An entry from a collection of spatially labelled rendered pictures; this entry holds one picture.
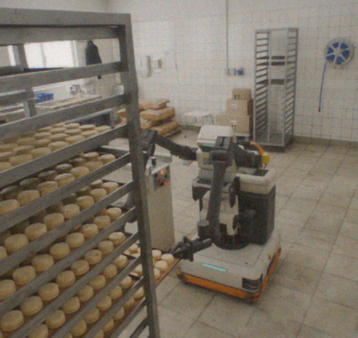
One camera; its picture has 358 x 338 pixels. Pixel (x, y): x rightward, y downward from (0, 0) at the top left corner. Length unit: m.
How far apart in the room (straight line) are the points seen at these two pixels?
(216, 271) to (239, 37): 4.60
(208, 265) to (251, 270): 0.29
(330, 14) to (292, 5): 0.58
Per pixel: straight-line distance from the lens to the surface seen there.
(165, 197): 2.80
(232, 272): 2.50
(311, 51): 6.01
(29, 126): 0.81
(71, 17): 0.86
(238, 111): 6.07
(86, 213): 0.97
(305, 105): 6.11
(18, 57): 1.33
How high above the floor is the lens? 1.74
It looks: 19 degrees down
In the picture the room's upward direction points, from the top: 3 degrees counter-clockwise
